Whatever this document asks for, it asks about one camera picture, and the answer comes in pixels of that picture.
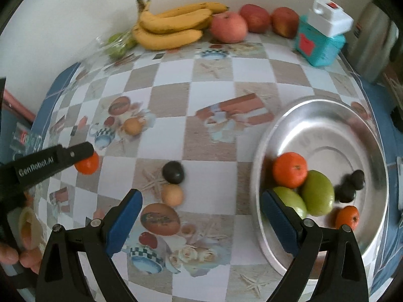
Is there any small green mango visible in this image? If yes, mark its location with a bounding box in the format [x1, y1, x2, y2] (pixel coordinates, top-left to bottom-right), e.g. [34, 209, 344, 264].
[273, 186, 307, 219]

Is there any pink red apple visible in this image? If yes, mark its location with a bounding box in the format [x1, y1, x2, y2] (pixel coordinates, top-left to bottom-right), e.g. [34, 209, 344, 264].
[210, 12, 248, 44]

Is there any steel thermos kettle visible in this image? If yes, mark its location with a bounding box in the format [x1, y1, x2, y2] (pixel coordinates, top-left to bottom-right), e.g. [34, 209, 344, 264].
[346, 0, 402, 83]

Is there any tan small round fruit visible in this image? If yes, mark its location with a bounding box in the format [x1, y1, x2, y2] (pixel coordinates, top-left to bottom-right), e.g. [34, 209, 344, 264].
[161, 184, 184, 207]

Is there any yellow banana bunch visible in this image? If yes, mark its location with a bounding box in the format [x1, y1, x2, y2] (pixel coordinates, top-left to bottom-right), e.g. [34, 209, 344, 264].
[132, 0, 229, 51]

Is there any large green mango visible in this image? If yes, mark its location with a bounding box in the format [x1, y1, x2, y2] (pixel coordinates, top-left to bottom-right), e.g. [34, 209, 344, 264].
[300, 170, 335, 217]

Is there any red apple near box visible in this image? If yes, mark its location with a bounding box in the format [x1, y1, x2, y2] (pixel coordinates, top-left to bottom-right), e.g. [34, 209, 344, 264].
[271, 7, 299, 39]

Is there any silver metal plate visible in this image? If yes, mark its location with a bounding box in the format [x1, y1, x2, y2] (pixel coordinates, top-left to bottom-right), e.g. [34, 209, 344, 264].
[250, 97, 389, 275]

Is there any medium orange tangerine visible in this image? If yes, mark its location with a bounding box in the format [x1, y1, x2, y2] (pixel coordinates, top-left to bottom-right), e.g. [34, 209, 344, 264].
[335, 205, 360, 230]

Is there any dark plum on table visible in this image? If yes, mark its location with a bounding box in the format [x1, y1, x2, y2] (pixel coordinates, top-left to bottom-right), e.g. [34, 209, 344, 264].
[162, 161, 184, 185]

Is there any dark plum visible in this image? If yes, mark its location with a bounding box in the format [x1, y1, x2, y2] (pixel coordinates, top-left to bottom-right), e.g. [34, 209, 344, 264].
[348, 169, 365, 190]
[335, 182, 357, 203]
[162, 161, 184, 185]

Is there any bag of green fruit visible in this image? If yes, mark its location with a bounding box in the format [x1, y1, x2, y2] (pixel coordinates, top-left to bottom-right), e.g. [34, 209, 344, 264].
[96, 31, 137, 61]

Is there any small orange tangerine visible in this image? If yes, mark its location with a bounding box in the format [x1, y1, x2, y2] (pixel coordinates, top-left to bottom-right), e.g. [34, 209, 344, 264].
[75, 151, 99, 175]

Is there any person's left hand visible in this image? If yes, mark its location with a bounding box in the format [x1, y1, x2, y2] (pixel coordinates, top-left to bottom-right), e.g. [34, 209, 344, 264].
[0, 243, 42, 275]

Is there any glass mug red label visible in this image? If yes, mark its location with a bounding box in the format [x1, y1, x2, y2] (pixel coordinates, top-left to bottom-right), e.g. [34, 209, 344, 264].
[10, 123, 42, 161]

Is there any teal box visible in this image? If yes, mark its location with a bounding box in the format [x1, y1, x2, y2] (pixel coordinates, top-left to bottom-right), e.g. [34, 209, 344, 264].
[295, 15, 346, 67]

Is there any large orange tangerine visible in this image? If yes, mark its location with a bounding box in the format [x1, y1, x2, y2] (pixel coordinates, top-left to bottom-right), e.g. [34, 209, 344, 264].
[273, 152, 308, 189]

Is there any dark red apple middle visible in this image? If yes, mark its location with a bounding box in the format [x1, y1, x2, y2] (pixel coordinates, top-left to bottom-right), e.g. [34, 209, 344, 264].
[239, 4, 271, 33]

